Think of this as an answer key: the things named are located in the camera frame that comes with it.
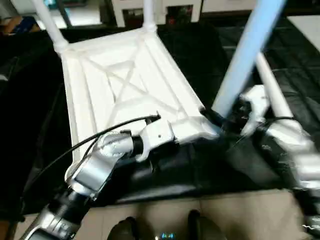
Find white plastic table leg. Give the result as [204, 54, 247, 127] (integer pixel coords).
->
[212, 0, 288, 118]
[142, 0, 159, 32]
[31, 0, 70, 55]
[254, 52, 296, 121]

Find white plastic table top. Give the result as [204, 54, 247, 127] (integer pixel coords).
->
[53, 23, 221, 173]

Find black mat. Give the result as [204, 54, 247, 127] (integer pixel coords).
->
[0, 17, 320, 216]

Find dark left robot foot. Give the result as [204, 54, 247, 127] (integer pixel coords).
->
[108, 216, 141, 240]

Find white flat board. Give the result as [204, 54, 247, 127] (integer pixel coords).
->
[286, 15, 320, 53]

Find white drawer unit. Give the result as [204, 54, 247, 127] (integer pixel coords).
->
[201, 0, 258, 14]

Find white glass door cabinet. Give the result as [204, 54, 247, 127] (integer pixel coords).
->
[111, 0, 204, 27]

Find grey metal pole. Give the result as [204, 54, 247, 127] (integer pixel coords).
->
[57, 0, 73, 27]

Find blue printed package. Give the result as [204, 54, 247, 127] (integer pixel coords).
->
[0, 16, 42, 36]

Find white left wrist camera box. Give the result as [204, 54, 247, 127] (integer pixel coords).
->
[136, 117, 176, 162]

